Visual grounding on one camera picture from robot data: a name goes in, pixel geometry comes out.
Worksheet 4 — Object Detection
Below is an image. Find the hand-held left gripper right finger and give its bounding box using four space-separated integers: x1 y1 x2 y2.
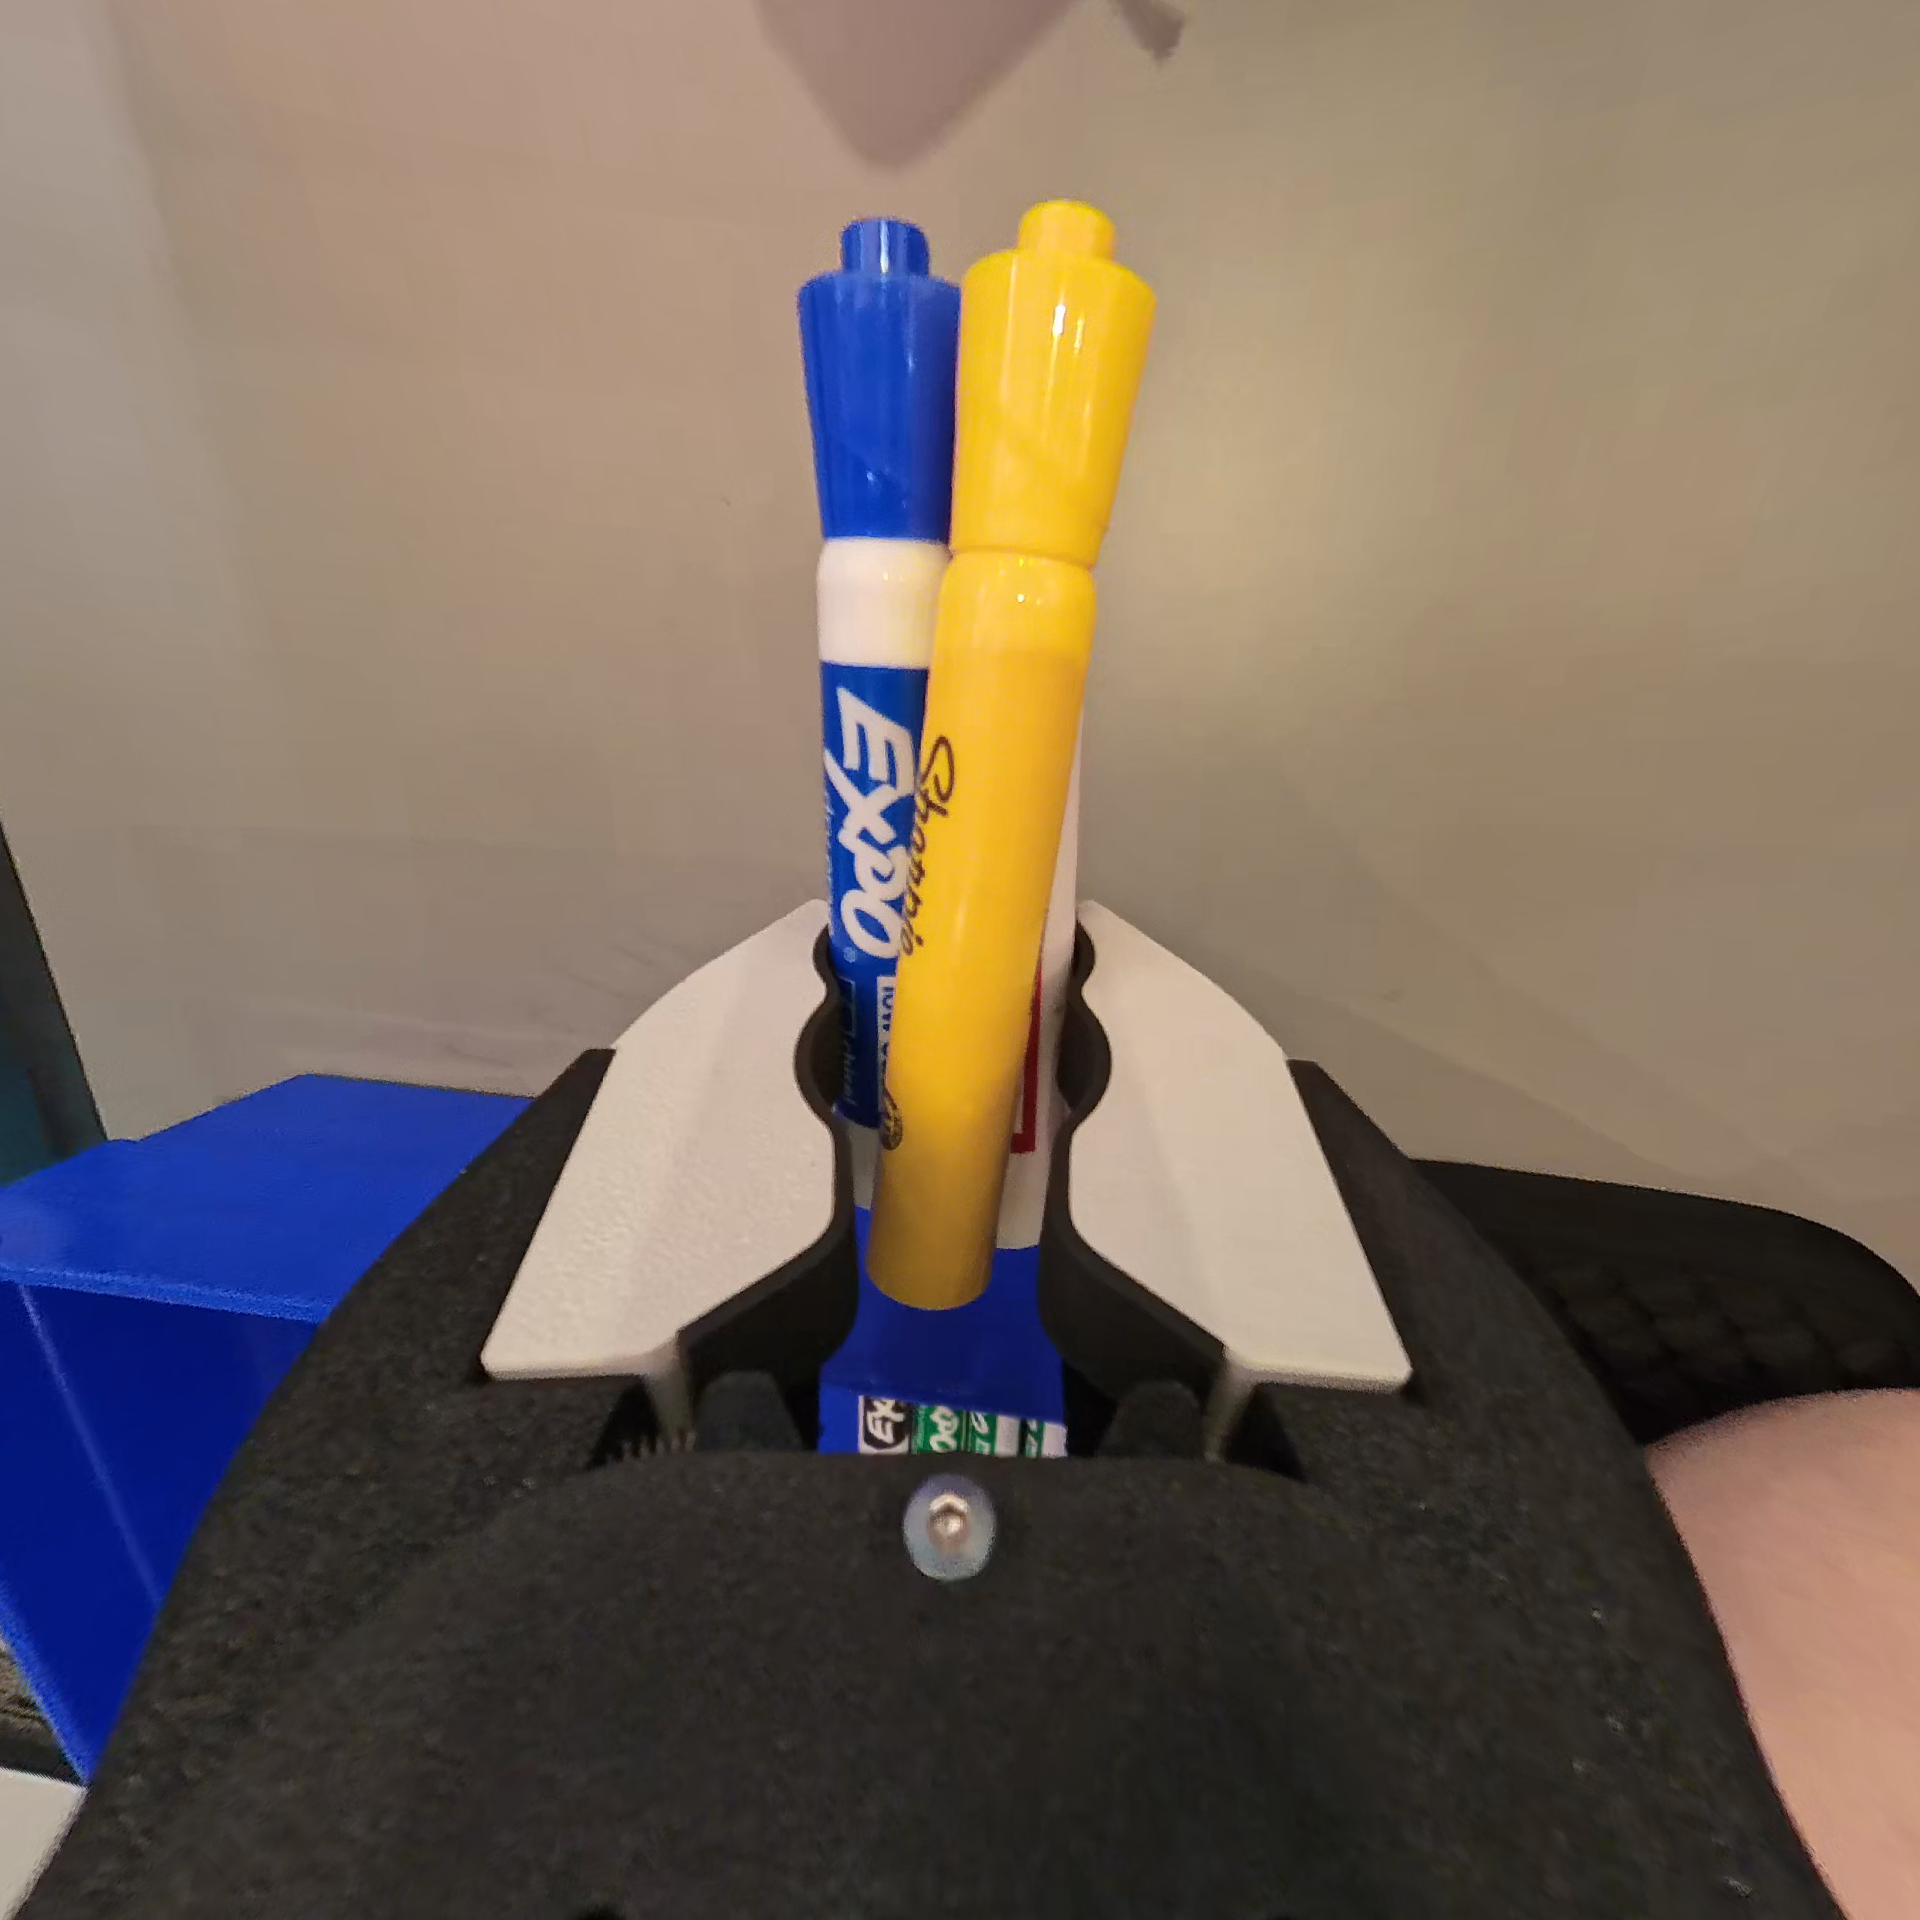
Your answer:
1037 899 1410 1453

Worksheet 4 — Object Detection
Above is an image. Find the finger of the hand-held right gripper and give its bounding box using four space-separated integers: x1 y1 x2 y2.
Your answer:
747 0 1195 176

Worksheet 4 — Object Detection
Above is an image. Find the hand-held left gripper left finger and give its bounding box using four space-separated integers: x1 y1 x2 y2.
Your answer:
482 899 869 1453

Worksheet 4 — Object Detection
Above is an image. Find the blue marker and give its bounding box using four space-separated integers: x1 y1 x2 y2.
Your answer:
790 221 968 1133

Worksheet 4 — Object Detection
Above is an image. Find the yellow marker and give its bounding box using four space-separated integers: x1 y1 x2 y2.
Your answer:
869 200 1160 1315

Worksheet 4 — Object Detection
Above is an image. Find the red label white marker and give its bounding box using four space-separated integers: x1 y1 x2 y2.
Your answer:
1007 688 1084 1253

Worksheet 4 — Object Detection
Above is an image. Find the blue plastic bin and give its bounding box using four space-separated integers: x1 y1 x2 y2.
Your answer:
0 1070 1072 1787

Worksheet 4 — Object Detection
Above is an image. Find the person's left forearm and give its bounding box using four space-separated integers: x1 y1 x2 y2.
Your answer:
1637 1385 1920 1920

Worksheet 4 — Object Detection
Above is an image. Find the green label marker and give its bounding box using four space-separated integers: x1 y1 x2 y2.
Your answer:
854 1393 1072 1457

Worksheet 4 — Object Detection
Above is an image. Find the black table cable cover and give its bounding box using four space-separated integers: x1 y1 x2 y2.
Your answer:
0 818 114 1183

